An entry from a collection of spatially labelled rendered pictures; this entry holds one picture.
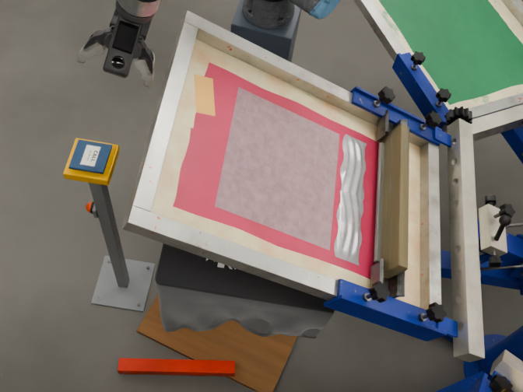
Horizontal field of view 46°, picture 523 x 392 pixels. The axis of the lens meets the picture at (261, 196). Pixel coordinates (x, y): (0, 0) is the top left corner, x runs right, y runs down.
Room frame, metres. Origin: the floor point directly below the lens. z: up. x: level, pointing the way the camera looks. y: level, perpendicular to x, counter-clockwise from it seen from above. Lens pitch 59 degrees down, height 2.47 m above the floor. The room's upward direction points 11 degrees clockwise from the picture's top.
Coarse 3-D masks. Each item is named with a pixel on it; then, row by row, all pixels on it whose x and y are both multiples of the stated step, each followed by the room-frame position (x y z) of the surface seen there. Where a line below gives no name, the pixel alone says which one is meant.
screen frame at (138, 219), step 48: (192, 48) 0.99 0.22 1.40; (240, 48) 1.06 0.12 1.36; (336, 96) 1.07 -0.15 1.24; (432, 144) 1.07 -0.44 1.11; (144, 192) 0.59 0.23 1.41; (432, 192) 0.91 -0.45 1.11; (192, 240) 0.53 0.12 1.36; (432, 240) 0.77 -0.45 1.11; (336, 288) 0.54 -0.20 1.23; (432, 288) 0.64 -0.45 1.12
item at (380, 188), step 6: (384, 144) 0.99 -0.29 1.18; (378, 150) 0.97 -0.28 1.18; (378, 156) 0.95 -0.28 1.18; (378, 162) 0.93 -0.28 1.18; (378, 168) 0.91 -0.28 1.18; (378, 174) 0.89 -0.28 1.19; (378, 180) 0.87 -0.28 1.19; (378, 186) 0.85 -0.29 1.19; (378, 192) 0.83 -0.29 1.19; (378, 198) 0.82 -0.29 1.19; (378, 204) 0.80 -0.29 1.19; (378, 210) 0.78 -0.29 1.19; (378, 216) 0.76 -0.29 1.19; (378, 222) 0.75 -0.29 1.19; (378, 228) 0.73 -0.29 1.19; (378, 234) 0.72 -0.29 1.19; (378, 240) 0.70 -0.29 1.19; (378, 246) 0.68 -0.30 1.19; (378, 252) 0.67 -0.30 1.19; (378, 258) 0.65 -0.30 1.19
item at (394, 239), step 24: (408, 144) 0.96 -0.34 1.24; (384, 168) 0.91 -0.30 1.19; (408, 168) 0.89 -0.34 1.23; (384, 192) 0.84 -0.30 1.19; (408, 192) 0.82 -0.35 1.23; (384, 216) 0.76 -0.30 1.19; (408, 216) 0.75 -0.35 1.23; (384, 240) 0.70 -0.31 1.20; (408, 240) 0.69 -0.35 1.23; (384, 264) 0.63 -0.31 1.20
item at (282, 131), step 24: (216, 72) 0.99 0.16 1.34; (216, 96) 0.92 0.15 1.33; (240, 96) 0.95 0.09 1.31; (264, 96) 0.99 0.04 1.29; (216, 120) 0.86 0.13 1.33; (240, 120) 0.89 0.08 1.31; (264, 120) 0.92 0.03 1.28; (288, 120) 0.95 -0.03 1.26; (312, 120) 0.99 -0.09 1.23; (240, 144) 0.82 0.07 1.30; (264, 144) 0.85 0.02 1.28; (288, 144) 0.88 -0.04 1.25; (312, 144) 0.91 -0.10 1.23; (336, 144) 0.95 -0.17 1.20; (288, 168) 0.81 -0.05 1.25; (312, 168) 0.85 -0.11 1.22; (336, 168) 0.88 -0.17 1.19
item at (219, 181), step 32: (192, 128) 0.81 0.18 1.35; (192, 160) 0.73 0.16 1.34; (224, 160) 0.76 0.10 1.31; (256, 160) 0.80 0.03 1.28; (192, 192) 0.65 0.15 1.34; (224, 192) 0.68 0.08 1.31; (256, 192) 0.71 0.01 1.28; (288, 192) 0.75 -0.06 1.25; (320, 192) 0.79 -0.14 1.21; (256, 224) 0.64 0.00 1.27; (288, 224) 0.67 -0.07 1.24; (320, 224) 0.70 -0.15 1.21; (320, 256) 0.62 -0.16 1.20
